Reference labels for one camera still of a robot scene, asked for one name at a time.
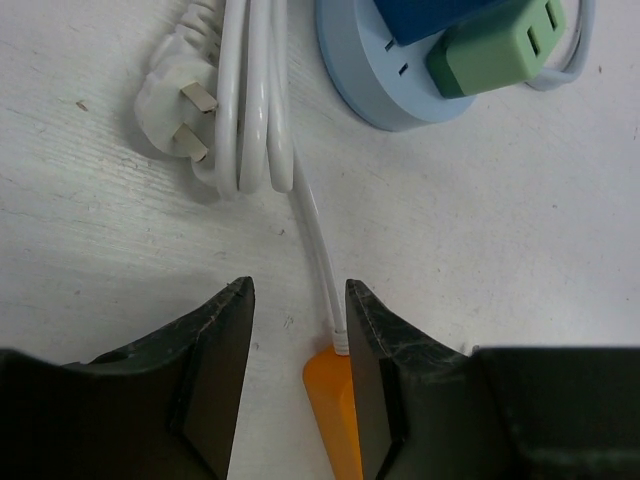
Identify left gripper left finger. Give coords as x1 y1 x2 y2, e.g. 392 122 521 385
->
1 277 255 479

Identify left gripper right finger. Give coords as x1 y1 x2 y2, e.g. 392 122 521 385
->
345 280 639 479

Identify orange power strip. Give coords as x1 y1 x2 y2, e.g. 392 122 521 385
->
302 346 363 480

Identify round light blue power strip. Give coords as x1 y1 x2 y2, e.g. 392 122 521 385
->
314 0 599 133

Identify green plug adapter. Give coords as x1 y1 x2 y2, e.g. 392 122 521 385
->
425 1 566 99

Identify blue cube socket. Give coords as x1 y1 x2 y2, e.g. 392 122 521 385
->
374 0 503 46

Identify white coiled cable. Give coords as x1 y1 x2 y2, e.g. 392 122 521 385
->
134 0 349 357

